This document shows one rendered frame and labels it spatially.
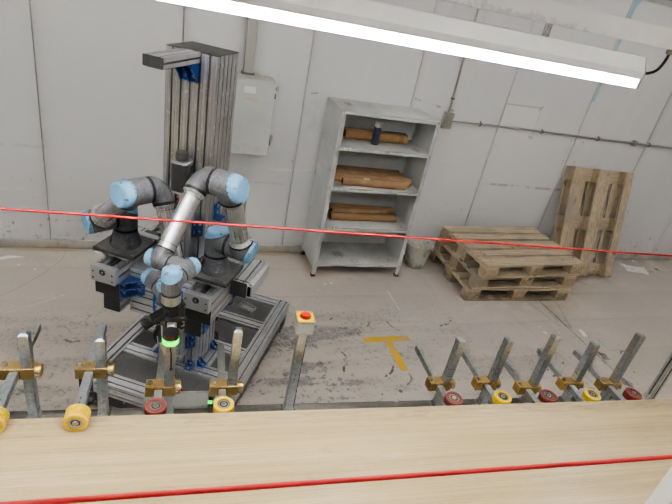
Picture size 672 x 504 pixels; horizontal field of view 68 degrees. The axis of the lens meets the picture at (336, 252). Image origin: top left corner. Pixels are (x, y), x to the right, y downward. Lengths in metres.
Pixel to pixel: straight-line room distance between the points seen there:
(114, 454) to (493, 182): 4.56
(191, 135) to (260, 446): 1.45
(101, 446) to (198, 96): 1.52
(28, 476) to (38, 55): 3.13
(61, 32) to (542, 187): 4.72
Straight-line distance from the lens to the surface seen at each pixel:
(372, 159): 4.81
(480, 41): 1.36
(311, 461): 1.95
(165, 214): 2.33
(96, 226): 2.60
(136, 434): 2.00
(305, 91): 4.46
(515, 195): 5.83
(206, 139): 2.52
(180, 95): 2.55
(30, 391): 2.27
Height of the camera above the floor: 2.40
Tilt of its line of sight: 28 degrees down
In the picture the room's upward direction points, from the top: 12 degrees clockwise
